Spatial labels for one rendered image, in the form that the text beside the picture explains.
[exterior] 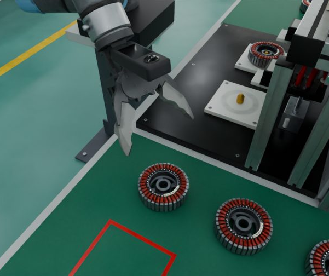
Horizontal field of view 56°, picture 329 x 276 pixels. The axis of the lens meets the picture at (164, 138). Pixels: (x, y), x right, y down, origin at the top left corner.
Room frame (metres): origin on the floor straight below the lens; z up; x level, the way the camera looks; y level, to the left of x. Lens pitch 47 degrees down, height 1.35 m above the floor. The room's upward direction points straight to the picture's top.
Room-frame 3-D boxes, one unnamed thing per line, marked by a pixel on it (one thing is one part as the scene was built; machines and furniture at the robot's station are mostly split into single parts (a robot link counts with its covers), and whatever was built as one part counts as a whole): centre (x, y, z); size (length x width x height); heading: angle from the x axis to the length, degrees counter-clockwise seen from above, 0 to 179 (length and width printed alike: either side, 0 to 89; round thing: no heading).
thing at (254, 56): (0.88, -0.33, 0.80); 0.11 x 0.11 x 0.04
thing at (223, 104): (0.67, -0.21, 0.78); 0.15 x 0.15 x 0.01; 61
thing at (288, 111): (0.60, -0.34, 0.80); 0.08 x 0.05 x 0.06; 151
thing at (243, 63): (0.88, -0.33, 0.78); 0.15 x 0.15 x 0.01; 61
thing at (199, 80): (0.77, -0.28, 0.76); 0.64 x 0.47 x 0.02; 151
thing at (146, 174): (0.40, 0.00, 0.77); 0.11 x 0.11 x 0.04
